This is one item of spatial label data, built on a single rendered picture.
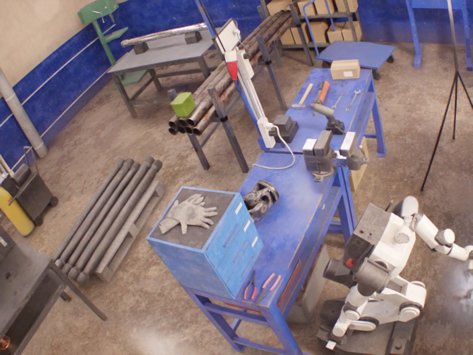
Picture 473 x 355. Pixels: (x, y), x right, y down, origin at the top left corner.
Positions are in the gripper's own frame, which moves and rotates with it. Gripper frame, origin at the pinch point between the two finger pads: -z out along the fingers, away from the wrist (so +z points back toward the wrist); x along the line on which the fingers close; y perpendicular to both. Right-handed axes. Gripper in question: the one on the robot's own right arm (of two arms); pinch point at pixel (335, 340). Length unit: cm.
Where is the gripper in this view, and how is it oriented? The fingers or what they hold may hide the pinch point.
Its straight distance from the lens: 245.4
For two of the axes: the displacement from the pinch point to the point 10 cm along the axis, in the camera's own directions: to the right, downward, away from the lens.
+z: -0.4, -7.2, -6.9
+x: 8.5, 3.4, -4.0
